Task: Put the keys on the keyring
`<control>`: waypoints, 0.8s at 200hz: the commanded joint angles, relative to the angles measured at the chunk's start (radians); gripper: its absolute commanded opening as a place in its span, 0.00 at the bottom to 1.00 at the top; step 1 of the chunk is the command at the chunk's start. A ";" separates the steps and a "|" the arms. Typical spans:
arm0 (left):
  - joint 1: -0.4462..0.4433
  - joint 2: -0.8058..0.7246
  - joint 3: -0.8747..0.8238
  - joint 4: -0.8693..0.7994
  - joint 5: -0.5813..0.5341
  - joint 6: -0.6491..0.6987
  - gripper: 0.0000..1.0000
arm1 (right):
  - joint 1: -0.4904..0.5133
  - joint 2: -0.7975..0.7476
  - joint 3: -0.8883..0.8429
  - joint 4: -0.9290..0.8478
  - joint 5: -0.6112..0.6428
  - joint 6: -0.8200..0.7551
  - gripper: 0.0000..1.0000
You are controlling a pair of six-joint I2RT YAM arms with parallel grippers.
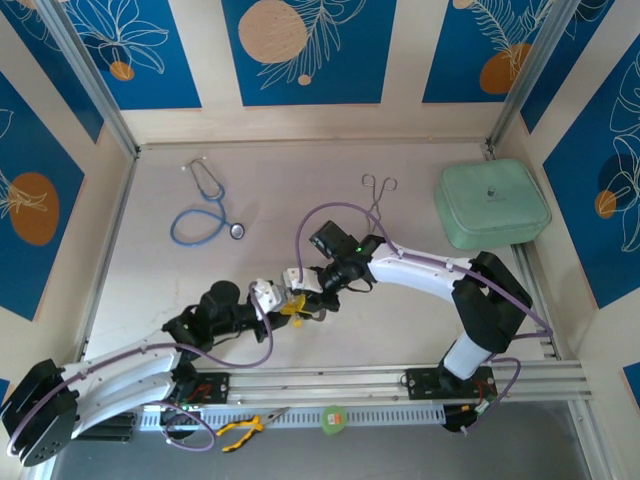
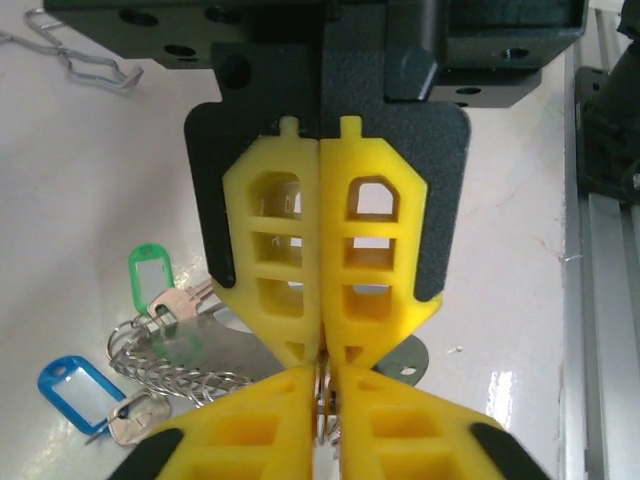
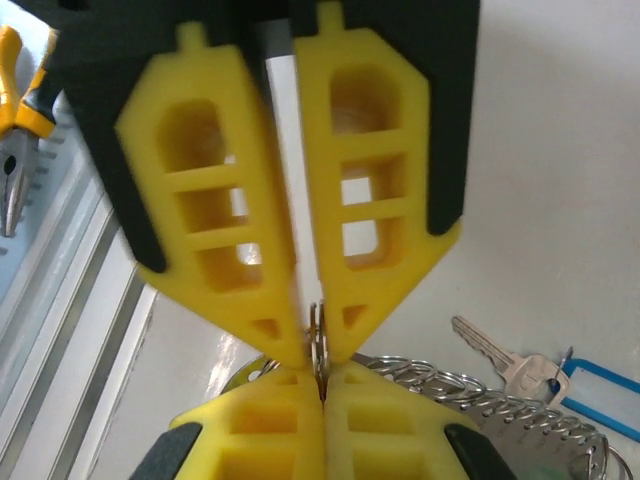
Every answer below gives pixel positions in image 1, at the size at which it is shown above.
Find blue stethoscope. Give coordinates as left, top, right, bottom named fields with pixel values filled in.
left=169, top=157, right=247, bottom=247

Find green tape roll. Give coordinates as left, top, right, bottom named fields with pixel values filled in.
left=321, top=404, right=347, bottom=436

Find mint green zip case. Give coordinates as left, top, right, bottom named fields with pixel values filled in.
left=432, top=158, right=553, bottom=251

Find black ribbed block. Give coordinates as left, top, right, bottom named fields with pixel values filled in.
left=84, top=412, right=137, bottom=442

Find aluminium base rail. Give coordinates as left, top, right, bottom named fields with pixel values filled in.
left=134, top=358, right=594, bottom=407

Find metal wire tongs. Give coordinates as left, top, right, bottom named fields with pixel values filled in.
left=361, top=173, right=400, bottom=224

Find yellow handled pliers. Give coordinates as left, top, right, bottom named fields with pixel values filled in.
left=215, top=405, right=291, bottom=454

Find grey slotted cable duct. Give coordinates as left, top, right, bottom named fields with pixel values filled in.
left=139, top=404, right=446, bottom=431

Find aluminium frame post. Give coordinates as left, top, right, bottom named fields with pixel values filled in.
left=487, top=0, right=584, bottom=159
left=37, top=0, right=141, bottom=159

